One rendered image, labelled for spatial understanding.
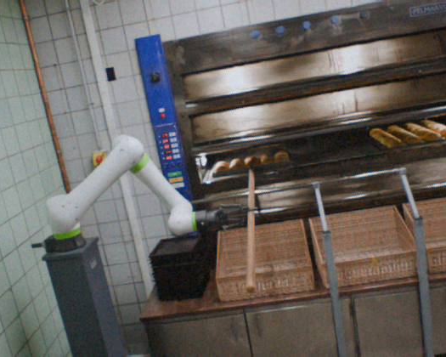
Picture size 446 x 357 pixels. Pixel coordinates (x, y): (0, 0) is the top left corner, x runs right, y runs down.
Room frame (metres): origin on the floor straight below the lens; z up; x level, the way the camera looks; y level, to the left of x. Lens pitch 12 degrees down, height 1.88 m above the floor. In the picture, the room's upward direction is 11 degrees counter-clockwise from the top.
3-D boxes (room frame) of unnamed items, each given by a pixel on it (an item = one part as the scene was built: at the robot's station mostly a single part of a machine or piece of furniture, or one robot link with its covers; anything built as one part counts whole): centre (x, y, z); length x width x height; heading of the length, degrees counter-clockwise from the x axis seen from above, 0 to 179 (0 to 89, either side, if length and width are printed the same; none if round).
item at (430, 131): (3.37, -1.40, 1.21); 0.61 x 0.48 x 0.06; 173
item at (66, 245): (2.21, 0.80, 1.23); 0.26 x 0.15 x 0.06; 80
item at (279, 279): (2.80, -0.17, 0.72); 0.56 x 0.49 x 0.28; 83
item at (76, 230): (2.19, 0.75, 1.36); 0.16 x 0.13 x 0.19; 18
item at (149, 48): (4.04, 0.17, 1.07); 1.93 x 0.16 x 2.15; 173
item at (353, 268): (2.72, -0.77, 0.72); 0.56 x 0.49 x 0.28; 84
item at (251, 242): (2.27, -0.12, 1.19); 1.71 x 0.03 x 0.03; 174
